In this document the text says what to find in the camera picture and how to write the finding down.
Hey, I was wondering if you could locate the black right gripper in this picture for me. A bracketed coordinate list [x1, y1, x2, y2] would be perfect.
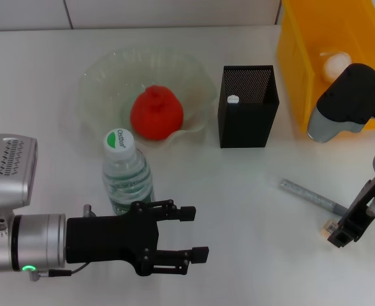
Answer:
[327, 177, 375, 248]

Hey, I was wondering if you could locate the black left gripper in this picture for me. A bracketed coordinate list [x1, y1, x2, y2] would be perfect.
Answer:
[65, 199, 210, 277]

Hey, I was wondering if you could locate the beige eraser with barcode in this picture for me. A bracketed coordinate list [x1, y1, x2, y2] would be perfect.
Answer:
[319, 219, 340, 240]

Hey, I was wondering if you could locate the grey pen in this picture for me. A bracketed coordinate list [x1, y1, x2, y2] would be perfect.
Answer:
[279, 178, 350, 218]

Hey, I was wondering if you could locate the clear green-label water bottle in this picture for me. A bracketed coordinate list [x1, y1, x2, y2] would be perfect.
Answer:
[102, 127, 156, 215]

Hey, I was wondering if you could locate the red-orange toy orange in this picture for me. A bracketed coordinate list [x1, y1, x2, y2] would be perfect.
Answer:
[129, 85, 184, 142]

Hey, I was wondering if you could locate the white paper ball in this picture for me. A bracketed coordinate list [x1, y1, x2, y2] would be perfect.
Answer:
[320, 50, 353, 84]

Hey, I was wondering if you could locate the black mesh pen holder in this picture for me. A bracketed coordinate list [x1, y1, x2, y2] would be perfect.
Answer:
[217, 65, 280, 149]

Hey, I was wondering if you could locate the clear wavy glass fruit bowl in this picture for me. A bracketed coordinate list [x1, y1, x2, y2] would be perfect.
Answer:
[77, 44, 219, 152]

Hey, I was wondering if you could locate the yellow plastic bin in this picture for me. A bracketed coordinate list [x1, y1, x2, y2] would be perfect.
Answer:
[276, 0, 375, 133]

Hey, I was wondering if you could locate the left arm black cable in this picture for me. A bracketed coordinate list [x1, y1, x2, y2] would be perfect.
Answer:
[29, 262, 90, 282]

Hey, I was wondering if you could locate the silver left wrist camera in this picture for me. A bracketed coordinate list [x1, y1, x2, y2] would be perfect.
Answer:
[0, 133, 38, 218]

